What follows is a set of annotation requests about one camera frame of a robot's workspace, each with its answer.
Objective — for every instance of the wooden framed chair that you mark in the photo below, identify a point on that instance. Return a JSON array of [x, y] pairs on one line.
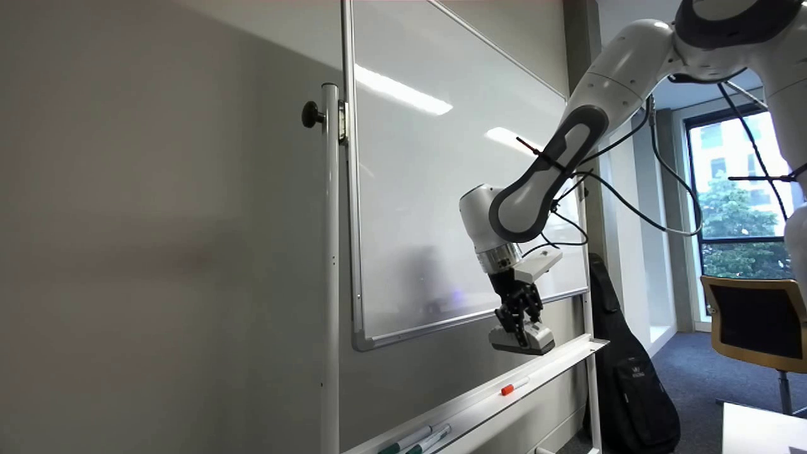
[[759, 321]]

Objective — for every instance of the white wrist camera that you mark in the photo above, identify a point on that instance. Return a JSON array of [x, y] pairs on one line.
[[530, 269]]

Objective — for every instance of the white whiteboard stand frame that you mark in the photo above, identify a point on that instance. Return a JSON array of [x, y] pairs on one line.
[[327, 115]]

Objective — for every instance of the black bag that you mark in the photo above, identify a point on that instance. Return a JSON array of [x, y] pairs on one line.
[[637, 412]]

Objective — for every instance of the white whiteboard with tray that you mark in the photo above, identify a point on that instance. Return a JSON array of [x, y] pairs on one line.
[[445, 96]]

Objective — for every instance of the green capped marker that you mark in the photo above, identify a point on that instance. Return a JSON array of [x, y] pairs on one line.
[[408, 441]]

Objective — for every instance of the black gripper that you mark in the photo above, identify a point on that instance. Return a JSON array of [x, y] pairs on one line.
[[515, 294]]

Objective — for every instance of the white table corner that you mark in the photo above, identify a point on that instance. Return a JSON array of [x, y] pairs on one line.
[[763, 433]]

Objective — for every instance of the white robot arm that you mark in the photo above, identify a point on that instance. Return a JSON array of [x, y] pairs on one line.
[[706, 41]]

